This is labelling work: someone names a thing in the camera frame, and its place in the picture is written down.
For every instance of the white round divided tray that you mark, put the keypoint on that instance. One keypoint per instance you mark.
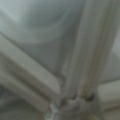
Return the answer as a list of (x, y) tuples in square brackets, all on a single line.
[(53, 54)]

